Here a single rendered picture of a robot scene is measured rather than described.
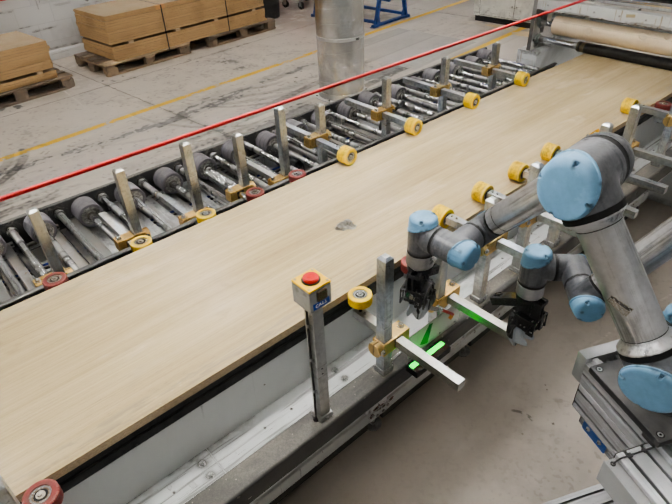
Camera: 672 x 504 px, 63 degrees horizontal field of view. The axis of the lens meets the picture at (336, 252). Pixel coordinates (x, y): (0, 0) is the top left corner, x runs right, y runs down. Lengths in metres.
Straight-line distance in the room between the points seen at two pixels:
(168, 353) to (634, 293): 1.21
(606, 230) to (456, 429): 1.62
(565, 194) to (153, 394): 1.13
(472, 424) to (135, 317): 1.52
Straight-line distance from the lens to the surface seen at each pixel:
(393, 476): 2.41
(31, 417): 1.68
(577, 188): 1.06
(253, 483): 1.61
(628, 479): 1.41
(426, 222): 1.37
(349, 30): 5.63
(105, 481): 1.66
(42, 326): 1.94
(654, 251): 1.43
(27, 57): 7.03
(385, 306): 1.59
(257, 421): 1.81
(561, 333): 3.09
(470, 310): 1.80
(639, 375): 1.20
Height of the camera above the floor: 2.05
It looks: 36 degrees down
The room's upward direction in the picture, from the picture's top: 3 degrees counter-clockwise
